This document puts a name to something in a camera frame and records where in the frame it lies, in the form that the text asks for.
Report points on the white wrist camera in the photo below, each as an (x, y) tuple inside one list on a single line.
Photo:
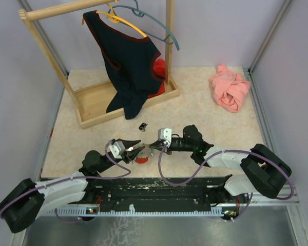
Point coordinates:
[(117, 149), (165, 135)]

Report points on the grey-blue hanger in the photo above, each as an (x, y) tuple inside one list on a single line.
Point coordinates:
[(152, 26)]

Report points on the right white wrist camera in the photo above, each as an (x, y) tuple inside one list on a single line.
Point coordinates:
[(165, 135)]

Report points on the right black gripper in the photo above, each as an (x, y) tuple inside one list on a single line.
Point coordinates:
[(158, 144)]

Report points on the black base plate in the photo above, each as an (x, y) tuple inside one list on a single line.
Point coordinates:
[(154, 195)]

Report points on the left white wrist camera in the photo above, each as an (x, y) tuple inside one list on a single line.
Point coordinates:
[(117, 149)]

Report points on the pink cloth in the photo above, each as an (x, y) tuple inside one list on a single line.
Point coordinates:
[(229, 88)]

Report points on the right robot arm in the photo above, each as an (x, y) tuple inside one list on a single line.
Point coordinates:
[(260, 170)]

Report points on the red cloth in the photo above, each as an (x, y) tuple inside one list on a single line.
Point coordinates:
[(159, 69)]

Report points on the dark navy tank top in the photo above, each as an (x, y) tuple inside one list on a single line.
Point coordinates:
[(129, 64)]

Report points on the wooden clothes rack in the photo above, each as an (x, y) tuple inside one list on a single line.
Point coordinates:
[(91, 102)]

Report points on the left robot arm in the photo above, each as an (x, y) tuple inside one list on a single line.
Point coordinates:
[(29, 200)]

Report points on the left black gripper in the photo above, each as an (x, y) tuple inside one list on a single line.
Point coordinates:
[(129, 155)]

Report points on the yellow hanger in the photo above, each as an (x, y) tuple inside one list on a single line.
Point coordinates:
[(123, 21)]

